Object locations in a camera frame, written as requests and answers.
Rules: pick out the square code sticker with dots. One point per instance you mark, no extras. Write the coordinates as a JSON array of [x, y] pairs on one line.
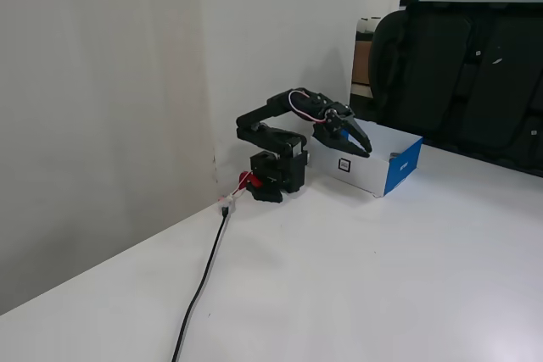
[[345, 165]]

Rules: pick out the brown cardboard carton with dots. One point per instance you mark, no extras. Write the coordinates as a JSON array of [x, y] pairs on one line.
[[361, 63]]

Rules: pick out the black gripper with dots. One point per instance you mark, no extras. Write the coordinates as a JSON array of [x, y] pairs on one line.
[[339, 126]]

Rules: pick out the black office chair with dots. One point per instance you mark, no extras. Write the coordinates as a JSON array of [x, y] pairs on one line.
[[505, 82]]

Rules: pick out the red table clamp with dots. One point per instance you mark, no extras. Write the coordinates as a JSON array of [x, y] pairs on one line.
[[248, 178]]

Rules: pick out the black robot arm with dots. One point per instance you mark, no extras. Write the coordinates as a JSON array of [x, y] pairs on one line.
[[275, 154]]

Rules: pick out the gray block with X mark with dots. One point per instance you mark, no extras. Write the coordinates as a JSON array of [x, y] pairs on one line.
[[393, 155]]

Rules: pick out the blue and white cardboard box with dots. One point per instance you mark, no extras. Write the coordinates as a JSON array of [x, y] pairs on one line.
[[373, 171]]

